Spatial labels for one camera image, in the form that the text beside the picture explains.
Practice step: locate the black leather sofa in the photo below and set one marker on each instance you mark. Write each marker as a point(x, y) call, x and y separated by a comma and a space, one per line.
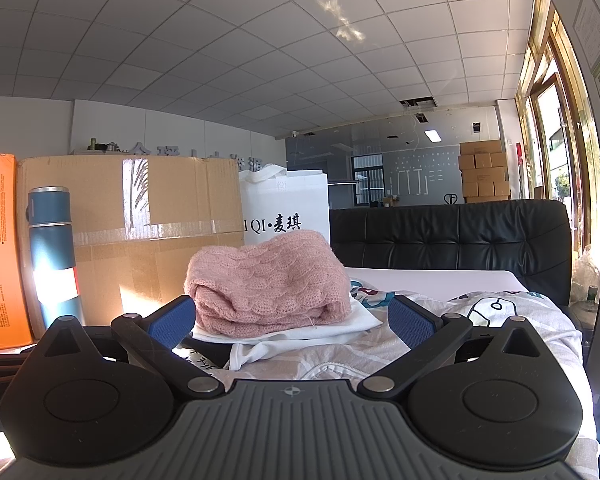
point(430, 240)

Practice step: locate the blue thermos bottle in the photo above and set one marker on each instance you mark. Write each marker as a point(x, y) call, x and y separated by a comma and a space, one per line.
point(50, 245)

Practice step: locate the orange printed board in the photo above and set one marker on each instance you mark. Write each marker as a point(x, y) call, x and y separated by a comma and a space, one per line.
point(0, 250)

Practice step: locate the black printed garment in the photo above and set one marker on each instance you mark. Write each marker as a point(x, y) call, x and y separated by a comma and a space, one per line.
point(207, 355)

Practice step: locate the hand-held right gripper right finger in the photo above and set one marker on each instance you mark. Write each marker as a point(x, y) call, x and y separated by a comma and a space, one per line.
point(411, 322)

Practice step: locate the white box with writing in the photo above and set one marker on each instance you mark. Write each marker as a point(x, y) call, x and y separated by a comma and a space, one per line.
point(300, 195)

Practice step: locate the large cardboard box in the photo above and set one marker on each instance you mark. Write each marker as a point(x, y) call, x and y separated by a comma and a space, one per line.
point(180, 195)

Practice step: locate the gold framed glass door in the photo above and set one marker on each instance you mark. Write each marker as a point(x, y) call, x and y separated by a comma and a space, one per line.
point(545, 110)

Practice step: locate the clear plastic bag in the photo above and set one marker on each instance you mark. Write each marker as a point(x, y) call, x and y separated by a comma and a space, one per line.
point(587, 265)

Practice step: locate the white folded garment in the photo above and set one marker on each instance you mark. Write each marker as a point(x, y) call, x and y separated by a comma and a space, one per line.
point(352, 322)

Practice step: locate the cartoon printed quilt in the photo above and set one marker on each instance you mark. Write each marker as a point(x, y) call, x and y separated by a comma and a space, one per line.
point(485, 305)

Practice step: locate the white wall notice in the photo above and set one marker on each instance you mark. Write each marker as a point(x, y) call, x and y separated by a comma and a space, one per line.
point(591, 20)

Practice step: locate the white mattress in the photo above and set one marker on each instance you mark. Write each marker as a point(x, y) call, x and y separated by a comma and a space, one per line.
point(430, 280)

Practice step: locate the stack of cardboard boxes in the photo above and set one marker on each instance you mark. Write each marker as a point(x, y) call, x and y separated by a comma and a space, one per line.
point(482, 170)

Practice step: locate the dark framed window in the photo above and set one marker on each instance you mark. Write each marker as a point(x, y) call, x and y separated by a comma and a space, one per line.
point(367, 180)

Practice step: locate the water jug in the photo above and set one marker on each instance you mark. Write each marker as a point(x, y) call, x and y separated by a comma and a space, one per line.
point(586, 310)

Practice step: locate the pallet jack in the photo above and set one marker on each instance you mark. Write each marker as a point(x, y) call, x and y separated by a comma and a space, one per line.
point(452, 199)

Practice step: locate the ceiling light panel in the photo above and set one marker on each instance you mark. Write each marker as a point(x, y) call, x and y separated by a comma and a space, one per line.
point(433, 135)

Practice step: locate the pink knit sweater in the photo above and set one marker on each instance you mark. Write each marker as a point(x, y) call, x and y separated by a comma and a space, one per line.
point(265, 280)

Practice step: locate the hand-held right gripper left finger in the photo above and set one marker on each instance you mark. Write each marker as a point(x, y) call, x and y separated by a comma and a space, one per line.
point(172, 319)

